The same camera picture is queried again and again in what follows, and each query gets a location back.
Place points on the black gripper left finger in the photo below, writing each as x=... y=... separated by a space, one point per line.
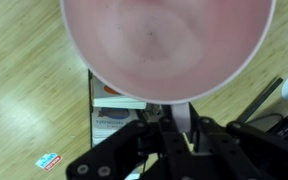
x=117 y=150

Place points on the white book orange cover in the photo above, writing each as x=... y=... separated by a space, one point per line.
x=117 y=101

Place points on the white book blue picture cover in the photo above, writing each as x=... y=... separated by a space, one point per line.
x=112 y=125

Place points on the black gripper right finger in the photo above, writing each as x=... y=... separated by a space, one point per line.
x=250 y=153

